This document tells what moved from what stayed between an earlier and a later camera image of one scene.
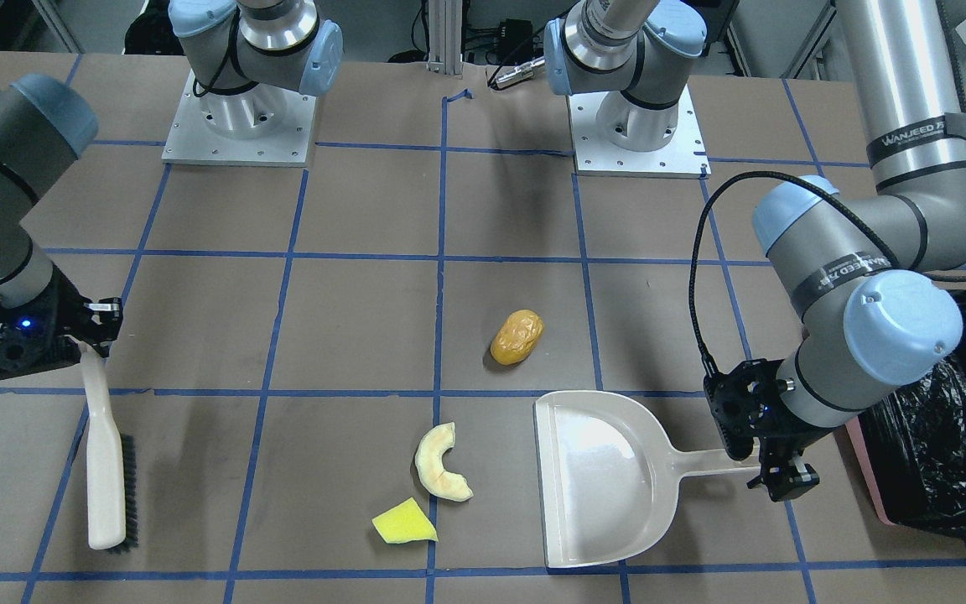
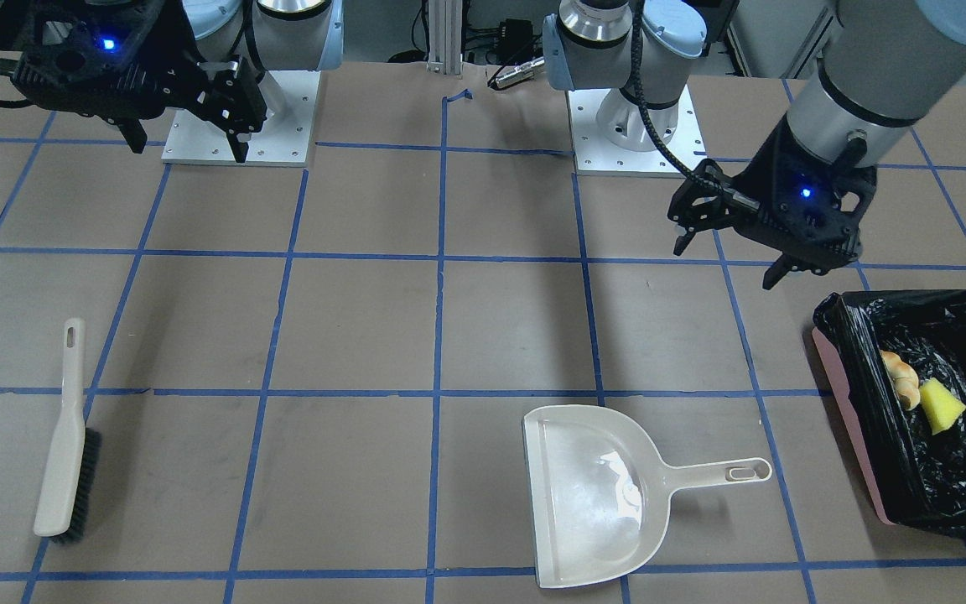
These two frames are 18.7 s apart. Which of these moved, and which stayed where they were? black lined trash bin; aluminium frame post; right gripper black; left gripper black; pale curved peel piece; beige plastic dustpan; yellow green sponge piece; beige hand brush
Moved: right gripper black; left gripper black; pale curved peel piece; yellow green sponge piece; beige plastic dustpan; beige hand brush
Stayed: black lined trash bin; aluminium frame post
